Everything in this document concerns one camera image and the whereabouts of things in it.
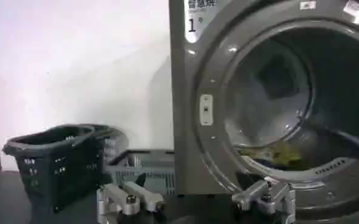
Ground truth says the dark green laundry basket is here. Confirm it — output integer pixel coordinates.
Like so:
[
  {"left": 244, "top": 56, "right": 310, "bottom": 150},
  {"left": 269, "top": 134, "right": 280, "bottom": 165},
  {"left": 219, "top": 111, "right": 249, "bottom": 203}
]
[{"left": 2, "top": 123, "right": 128, "bottom": 214}]

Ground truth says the grey dryer with round opening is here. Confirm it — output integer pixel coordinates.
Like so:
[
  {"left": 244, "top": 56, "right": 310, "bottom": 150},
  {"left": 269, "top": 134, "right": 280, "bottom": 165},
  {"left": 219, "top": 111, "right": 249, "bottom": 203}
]
[{"left": 168, "top": 0, "right": 359, "bottom": 224}]

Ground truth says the yellow-green garment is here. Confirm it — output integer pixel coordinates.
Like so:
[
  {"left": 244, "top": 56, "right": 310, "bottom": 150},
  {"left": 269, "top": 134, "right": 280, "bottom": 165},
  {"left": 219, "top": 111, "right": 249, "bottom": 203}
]
[{"left": 235, "top": 141, "right": 311, "bottom": 171}]

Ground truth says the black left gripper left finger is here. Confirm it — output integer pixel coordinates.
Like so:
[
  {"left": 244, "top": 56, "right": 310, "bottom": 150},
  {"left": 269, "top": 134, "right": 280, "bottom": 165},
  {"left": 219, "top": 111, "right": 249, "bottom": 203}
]
[{"left": 96, "top": 172, "right": 165, "bottom": 224}]

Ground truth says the dark blue garment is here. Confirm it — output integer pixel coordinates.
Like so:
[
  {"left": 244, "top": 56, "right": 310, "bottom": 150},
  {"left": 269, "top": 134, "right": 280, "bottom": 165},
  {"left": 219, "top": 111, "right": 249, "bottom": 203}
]
[{"left": 252, "top": 157, "right": 286, "bottom": 170}]

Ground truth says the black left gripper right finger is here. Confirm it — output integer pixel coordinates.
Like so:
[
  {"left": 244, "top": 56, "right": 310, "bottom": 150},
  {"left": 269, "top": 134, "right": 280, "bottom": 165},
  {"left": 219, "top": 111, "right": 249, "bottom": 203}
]
[{"left": 231, "top": 172, "right": 297, "bottom": 224}]

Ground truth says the grey slatted plastic crate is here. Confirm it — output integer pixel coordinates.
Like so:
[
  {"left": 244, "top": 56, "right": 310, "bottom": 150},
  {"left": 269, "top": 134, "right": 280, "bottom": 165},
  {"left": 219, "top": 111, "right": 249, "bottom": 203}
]
[{"left": 105, "top": 149, "right": 176, "bottom": 196}]

